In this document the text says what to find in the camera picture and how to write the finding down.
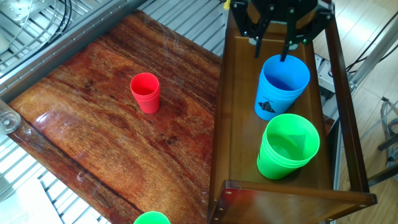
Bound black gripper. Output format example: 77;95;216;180
229;0;335;62

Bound red plastic cup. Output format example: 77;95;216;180
129;72;161;115

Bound dark wooden shelf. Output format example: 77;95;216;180
206;0;378;224

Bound blue plastic cup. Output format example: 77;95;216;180
253;54;311;121

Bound aluminium table leg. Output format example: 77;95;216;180
349;24;398;91

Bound green plastic cup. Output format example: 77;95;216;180
256;113;321;180

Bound wood grain table mat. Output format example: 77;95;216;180
8;9;222;224

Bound green cup at bottom edge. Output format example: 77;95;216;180
132;210;171;224

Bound aluminium plate with cylinder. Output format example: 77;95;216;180
0;0;55;24

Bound white paper sheet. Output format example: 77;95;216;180
0;177;65;224

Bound grey switch box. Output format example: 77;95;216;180
314;53;337;94

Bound thin black floor cable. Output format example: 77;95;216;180
345;11;398;74

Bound grey floor cable bundle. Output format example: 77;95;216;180
381;96;398;164

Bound black cables on table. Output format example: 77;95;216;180
46;0;73;44

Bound aluminium frame rail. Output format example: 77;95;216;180
0;0;147;103

